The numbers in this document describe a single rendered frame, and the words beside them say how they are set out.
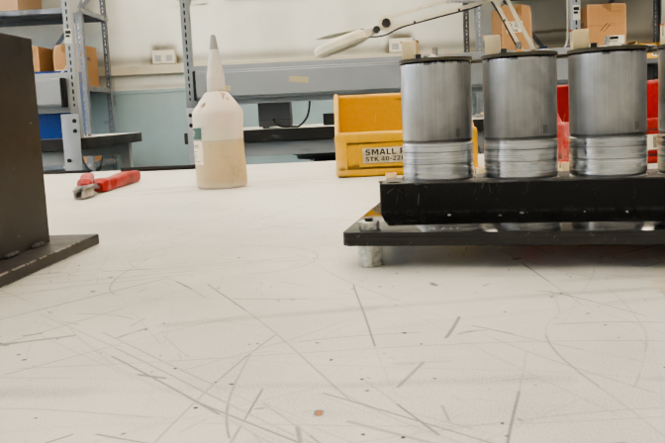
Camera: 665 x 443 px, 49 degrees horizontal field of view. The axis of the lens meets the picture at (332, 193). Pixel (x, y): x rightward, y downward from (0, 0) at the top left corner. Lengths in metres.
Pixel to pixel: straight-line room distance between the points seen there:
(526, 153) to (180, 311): 0.12
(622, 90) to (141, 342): 0.16
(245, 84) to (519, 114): 2.31
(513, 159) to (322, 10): 4.46
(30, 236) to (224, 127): 0.23
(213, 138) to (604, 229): 0.31
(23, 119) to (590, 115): 0.19
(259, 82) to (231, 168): 2.06
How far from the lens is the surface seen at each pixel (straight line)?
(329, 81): 2.52
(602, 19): 4.49
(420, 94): 0.25
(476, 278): 0.20
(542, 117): 0.25
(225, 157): 0.47
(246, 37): 4.71
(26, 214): 0.27
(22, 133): 0.27
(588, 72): 0.25
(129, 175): 0.55
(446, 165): 0.25
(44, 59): 4.67
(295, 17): 4.69
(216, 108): 0.47
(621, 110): 0.25
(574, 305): 0.17
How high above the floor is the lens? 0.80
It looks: 6 degrees down
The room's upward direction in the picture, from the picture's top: 3 degrees counter-clockwise
